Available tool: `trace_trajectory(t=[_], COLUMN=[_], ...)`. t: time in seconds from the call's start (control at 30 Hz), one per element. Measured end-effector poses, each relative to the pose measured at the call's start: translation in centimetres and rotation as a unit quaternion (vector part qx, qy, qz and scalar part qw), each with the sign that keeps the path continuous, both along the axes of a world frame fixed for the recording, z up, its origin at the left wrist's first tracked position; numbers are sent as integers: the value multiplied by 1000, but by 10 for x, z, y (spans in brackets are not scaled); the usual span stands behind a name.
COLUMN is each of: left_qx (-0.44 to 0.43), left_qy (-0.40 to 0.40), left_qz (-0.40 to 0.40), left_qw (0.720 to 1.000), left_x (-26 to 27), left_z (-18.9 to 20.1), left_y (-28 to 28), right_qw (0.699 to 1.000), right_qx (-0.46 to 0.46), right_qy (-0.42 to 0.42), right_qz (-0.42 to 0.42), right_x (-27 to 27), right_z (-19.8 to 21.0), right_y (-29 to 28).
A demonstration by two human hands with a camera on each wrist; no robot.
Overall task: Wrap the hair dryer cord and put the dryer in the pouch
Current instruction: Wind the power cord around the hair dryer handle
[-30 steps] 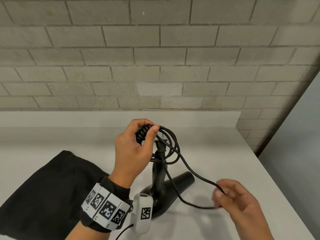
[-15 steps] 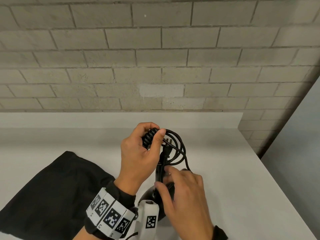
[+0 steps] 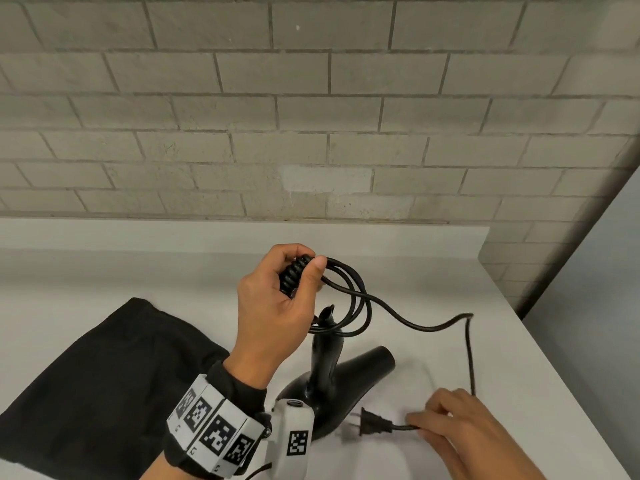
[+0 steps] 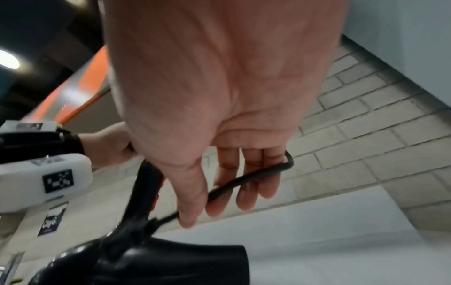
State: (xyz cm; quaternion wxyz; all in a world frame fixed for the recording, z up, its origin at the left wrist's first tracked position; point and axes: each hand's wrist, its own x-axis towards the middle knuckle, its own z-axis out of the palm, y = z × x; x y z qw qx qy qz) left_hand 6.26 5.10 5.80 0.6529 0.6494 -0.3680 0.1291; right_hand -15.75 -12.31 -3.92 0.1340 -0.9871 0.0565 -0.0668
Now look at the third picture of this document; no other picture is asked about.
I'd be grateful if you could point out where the person's right hand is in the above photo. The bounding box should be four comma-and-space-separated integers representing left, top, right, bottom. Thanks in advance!
405, 388, 549, 480

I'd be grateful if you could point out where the person's left hand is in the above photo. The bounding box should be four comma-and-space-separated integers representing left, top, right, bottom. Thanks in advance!
222, 243, 329, 391

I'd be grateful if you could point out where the black hair dryer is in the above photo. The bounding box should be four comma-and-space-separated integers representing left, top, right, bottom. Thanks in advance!
275, 304, 396, 441

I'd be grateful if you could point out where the black power cord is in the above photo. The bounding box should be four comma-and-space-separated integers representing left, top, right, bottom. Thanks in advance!
279, 255, 476, 438

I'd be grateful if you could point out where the black cloth drawstring bag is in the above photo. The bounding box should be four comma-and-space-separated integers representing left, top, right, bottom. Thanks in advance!
0, 297, 231, 480

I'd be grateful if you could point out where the person's left forearm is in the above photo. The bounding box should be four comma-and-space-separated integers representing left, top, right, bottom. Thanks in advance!
139, 452, 221, 480

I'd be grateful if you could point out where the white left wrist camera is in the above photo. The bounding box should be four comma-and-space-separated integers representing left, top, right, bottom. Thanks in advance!
265, 398, 316, 480

